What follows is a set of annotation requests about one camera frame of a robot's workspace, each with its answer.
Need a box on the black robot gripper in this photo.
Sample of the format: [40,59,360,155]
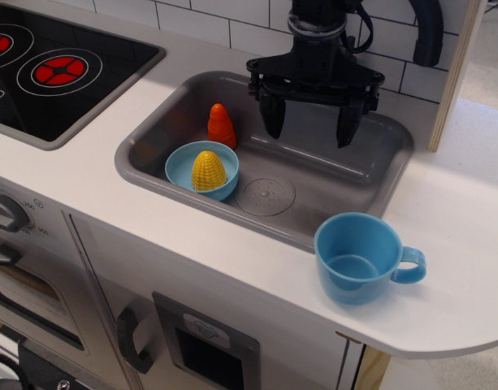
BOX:
[246,37,384,149]

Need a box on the yellow toy corn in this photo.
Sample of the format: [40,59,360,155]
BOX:
[191,150,227,192]

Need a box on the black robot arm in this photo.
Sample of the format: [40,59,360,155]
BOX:
[246,1,384,147]

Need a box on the grey toy sink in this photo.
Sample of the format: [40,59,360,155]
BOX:
[115,71,414,252]

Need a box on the black sink faucet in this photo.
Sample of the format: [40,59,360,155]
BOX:
[409,0,444,67]

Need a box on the light blue bowl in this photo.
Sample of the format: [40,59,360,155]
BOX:
[165,141,239,201]

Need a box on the orange toy carrot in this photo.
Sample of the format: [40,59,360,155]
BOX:
[207,103,237,150]

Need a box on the blue plastic cup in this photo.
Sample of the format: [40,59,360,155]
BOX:
[314,212,427,306]

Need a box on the grey dispenser panel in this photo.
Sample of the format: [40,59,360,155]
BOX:
[152,292,262,390]

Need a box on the black toy stovetop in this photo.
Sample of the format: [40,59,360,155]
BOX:
[0,3,166,150]

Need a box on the grey oven knob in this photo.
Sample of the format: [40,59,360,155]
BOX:
[0,195,30,232]

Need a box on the toy oven door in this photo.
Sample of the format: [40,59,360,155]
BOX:
[0,232,85,353]

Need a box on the black cable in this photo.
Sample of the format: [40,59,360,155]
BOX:
[340,0,375,54]

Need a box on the wooden side post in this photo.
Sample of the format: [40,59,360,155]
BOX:
[427,0,487,153]

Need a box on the black cabinet door handle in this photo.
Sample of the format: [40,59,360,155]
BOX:
[116,308,153,374]

